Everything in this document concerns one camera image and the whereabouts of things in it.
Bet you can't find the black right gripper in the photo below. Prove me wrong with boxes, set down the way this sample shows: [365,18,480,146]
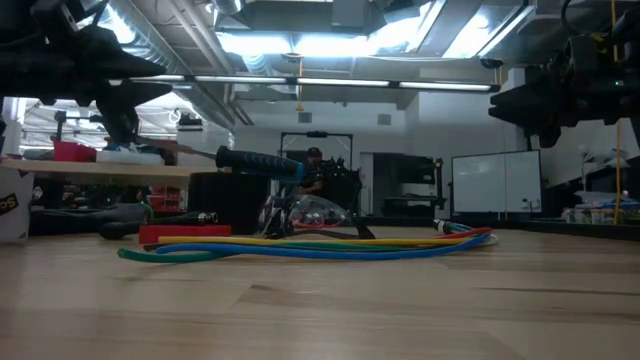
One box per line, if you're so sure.
[488,33,640,149]

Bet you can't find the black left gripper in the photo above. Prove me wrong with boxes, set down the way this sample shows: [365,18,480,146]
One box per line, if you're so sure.
[0,24,174,147]

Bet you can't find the multicolour wire bundle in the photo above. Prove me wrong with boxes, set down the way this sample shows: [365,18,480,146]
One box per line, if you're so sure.
[117,218,500,265]

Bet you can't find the red plastic bin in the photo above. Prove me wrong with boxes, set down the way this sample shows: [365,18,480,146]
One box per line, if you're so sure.
[52,140,98,163]

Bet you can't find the grey cart with wooden shelf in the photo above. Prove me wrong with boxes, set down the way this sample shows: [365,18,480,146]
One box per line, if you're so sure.
[0,157,207,187]

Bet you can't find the whiteboard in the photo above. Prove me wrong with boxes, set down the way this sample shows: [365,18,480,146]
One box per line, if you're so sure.
[450,149,544,216]

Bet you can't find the grey black work glove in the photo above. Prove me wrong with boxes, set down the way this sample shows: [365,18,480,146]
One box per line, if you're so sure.
[28,201,154,237]

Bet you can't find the black stubby bit driver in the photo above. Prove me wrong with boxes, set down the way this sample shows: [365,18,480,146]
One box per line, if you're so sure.
[98,210,220,241]

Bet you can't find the black cabinet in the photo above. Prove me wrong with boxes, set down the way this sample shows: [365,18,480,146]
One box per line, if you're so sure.
[370,151,448,217]

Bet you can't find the white printed box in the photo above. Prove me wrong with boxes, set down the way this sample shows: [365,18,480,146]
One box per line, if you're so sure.
[0,166,35,245]

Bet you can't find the LED light bar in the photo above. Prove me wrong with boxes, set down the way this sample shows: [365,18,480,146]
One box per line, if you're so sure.
[108,73,502,95]

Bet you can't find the person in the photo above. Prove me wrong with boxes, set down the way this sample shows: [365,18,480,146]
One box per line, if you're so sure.
[297,145,327,196]

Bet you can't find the black robot station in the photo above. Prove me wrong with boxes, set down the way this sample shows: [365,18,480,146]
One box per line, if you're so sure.
[278,130,365,214]

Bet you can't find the yellow extension cord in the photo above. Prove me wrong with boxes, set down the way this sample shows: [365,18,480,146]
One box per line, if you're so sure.
[609,0,625,225]

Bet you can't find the black aluminium frame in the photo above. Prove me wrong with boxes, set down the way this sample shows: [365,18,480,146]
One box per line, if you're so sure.
[349,213,640,243]

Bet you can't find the blue black handled screwdriver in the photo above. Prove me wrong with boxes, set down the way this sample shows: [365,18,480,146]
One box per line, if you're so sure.
[133,135,308,185]

